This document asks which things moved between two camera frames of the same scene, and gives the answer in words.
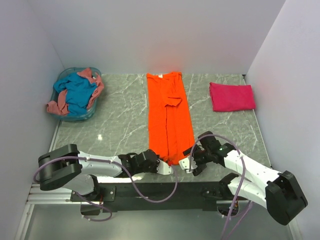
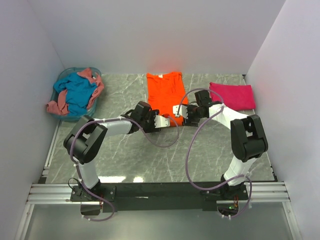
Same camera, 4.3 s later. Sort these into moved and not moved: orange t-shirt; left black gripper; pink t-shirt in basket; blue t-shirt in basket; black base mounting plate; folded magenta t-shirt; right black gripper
Moved: left black gripper; orange t-shirt; right black gripper
Not moved: folded magenta t-shirt; blue t-shirt in basket; black base mounting plate; pink t-shirt in basket
